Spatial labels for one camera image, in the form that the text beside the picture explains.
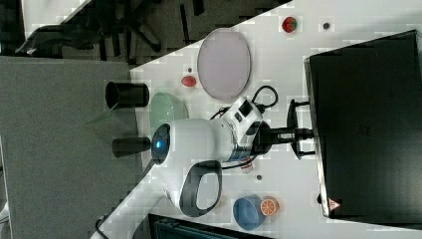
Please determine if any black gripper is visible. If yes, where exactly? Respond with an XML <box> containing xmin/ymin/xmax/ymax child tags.
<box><xmin>251</xmin><ymin>121</ymin><xmax>314</xmax><ymax>154</ymax></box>

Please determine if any black oven door handle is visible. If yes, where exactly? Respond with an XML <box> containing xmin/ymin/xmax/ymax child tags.
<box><xmin>287</xmin><ymin>100</ymin><xmax>316</xmax><ymax>159</ymax></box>

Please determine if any black toaster oven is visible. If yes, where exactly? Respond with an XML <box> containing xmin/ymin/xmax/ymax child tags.
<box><xmin>305</xmin><ymin>30</ymin><xmax>422</xmax><ymax>230</ymax></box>

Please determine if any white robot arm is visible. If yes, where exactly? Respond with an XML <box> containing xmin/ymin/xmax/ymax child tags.
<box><xmin>90</xmin><ymin>97</ymin><xmax>314</xmax><ymax>239</ymax></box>

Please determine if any red ketchup bottle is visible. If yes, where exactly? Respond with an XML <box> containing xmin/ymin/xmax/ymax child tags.
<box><xmin>240</xmin><ymin>157</ymin><xmax>253</xmax><ymax>174</ymax></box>

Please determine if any orange half slice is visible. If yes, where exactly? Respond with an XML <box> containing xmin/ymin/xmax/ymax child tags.
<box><xmin>260</xmin><ymin>197</ymin><xmax>280</xmax><ymax>216</ymax></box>

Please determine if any blue cup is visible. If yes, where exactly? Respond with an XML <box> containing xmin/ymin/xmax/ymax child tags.
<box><xmin>233</xmin><ymin>194</ymin><xmax>266</xmax><ymax>231</ymax></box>

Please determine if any lilac round plate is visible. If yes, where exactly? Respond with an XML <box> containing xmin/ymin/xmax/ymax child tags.
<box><xmin>197</xmin><ymin>28</ymin><xmax>251</xmax><ymax>102</ymax></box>

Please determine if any red toy strawberry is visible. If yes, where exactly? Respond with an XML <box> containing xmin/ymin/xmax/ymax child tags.
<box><xmin>282</xmin><ymin>16</ymin><xmax>298</xmax><ymax>33</ymax></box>

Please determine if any red toy tomato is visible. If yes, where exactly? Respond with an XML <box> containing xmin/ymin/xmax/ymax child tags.
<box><xmin>181</xmin><ymin>76</ymin><xmax>196</xmax><ymax>88</ymax></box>

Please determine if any green perforated colander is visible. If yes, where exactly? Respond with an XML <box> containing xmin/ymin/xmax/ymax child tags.
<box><xmin>149</xmin><ymin>93</ymin><xmax>188</xmax><ymax>133</ymax></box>

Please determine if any black cylinder cup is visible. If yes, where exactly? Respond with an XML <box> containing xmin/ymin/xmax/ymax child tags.
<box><xmin>111</xmin><ymin>137</ymin><xmax>151</xmax><ymax>157</ymax></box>

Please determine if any black utensil holder cup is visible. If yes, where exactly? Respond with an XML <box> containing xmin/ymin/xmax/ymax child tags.
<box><xmin>105</xmin><ymin>82</ymin><xmax>149</xmax><ymax>109</ymax></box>

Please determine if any black office chair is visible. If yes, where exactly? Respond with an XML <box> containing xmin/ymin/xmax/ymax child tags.
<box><xmin>14</xmin><ymin>0</ymin><xmax>207</xmax><ymax>64</ymax></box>

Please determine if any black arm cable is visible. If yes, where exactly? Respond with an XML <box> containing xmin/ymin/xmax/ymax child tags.
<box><xmin>208</xmin><ymin>85</ymin><xmax>280</xmax><ymax>171</ymax></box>

